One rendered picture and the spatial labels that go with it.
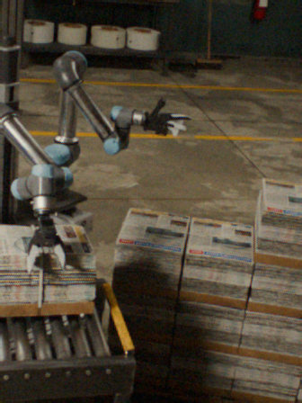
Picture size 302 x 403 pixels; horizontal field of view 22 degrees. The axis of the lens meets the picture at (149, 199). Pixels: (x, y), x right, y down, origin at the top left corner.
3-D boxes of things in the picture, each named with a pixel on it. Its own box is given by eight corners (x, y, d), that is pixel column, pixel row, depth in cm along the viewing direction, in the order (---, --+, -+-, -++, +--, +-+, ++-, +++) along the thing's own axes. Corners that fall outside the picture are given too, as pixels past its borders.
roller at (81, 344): (75, 290, 293) (66, 282, 290) (97, 364, 251) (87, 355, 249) (65, 298, 293) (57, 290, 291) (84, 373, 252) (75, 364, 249)
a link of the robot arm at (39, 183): (45, 169, 264) (59, 165, 258) (46, 201, 262) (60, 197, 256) (25, 166, 259) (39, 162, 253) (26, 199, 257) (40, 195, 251)
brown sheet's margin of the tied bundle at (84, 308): (80, 280, 294) (81, 270, 292) (93, 313, 267) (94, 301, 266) (38, 282, 289) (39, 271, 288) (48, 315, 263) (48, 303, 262)
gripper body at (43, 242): (55, 248, 260) (54, 213, 262) (58, 246, 251) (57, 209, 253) (32, 249, 258) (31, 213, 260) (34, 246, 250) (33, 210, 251)
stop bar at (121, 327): (110, 287, 292) (111, 282, 291) (135, 354, 254) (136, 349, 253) (102, 287, 291) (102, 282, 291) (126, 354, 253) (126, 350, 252)
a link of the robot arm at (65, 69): (59, 56, 329) (126, 148, 338) (67, 50, 339) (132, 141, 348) (39, 70, 333) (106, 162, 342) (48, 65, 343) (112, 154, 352)
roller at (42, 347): (40, 290, 289) (31, 282, 287) (57, 365, 248) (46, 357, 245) (31, 299, 290) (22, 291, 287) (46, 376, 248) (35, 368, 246)
